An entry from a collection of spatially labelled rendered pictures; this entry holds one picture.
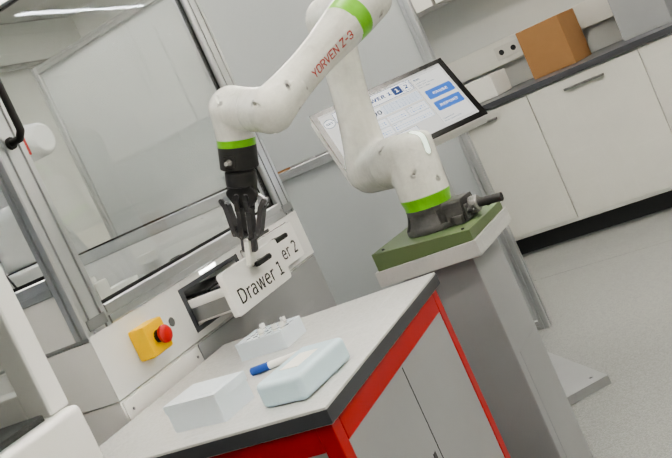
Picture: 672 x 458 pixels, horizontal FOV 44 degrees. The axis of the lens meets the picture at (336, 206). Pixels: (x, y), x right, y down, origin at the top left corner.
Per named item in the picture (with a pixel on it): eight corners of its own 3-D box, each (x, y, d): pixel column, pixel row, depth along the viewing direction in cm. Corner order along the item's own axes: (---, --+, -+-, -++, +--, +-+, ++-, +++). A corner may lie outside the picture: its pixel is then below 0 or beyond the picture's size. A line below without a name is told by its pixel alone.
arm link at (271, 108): (334, 47, 209) (314, 9, 202) (369, 45, 201) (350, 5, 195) (251, 143, 191) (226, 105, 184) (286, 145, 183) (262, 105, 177)
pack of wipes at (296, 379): (311, 368, 147) (300, 345, 147) (353, 357, 142) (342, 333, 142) (263, 410, 135) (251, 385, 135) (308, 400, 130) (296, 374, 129)
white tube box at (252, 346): (306, 331, 178) (299, 315, 177) (288, 347, 170) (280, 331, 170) (262, 345, 184) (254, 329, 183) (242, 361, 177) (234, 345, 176)
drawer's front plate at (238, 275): (292, 276, 221) (274, 238, 220) (240, 316, 195) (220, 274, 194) (287, 278, 222) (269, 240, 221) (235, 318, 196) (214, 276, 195)
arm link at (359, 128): (379, 189, 232) (327, 2, 230) (418, 181, 219) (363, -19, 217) (343, 201, 224) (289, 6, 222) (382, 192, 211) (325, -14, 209)
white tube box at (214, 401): (256, 396, 145) (243, 369, 145) (226, 422, 138) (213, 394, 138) (205, 409, 152) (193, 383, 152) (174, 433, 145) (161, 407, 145)
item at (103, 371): (314, 252, 263) (295, 210, 262) (120, 401, 172) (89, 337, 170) (98, 334, 304) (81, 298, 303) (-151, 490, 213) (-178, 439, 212)
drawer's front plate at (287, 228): (305, 253, 254) (289, 220, 253) (262, 285, 228) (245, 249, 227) (300, 255, 255) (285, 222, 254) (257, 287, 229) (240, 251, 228)
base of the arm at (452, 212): (513, 201, 208) (505, 178, 207) (494, 218, 195) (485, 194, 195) (422, 224, 222) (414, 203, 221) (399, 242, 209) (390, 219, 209)
